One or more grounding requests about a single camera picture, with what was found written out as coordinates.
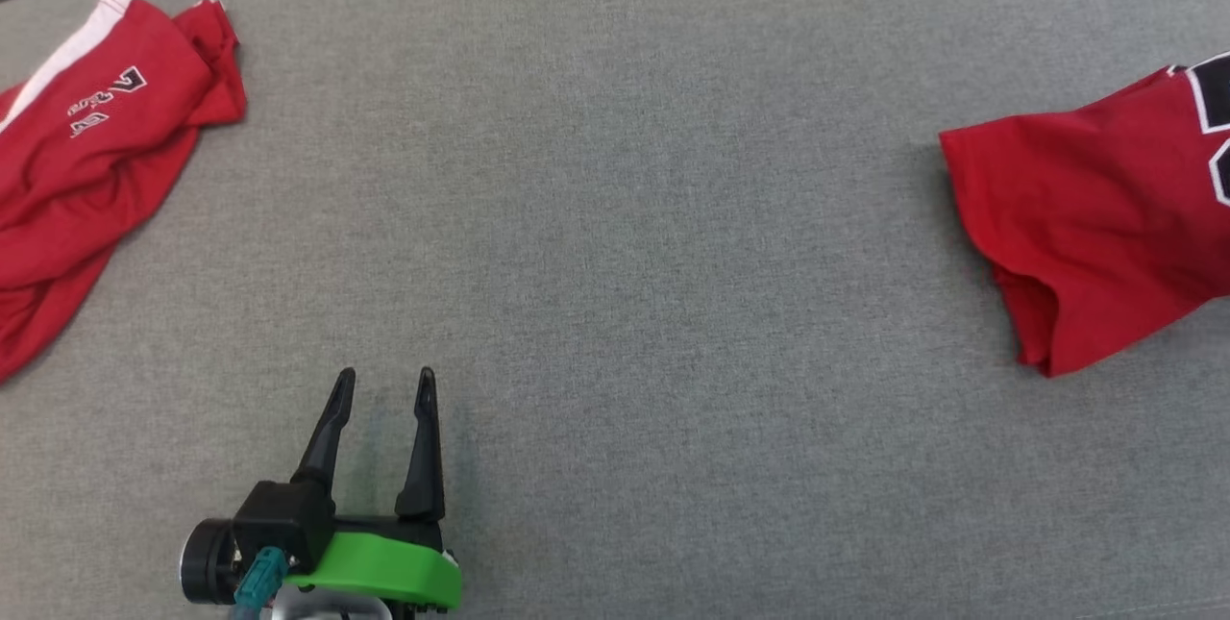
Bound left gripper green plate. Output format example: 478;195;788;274
283;366;463;614

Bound red shorts with white stripe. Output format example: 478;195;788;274
0;0;248;383

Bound red basketball jersey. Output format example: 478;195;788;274
939;51;1230;379

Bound left camera cable teal connector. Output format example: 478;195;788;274
234;546;290;620

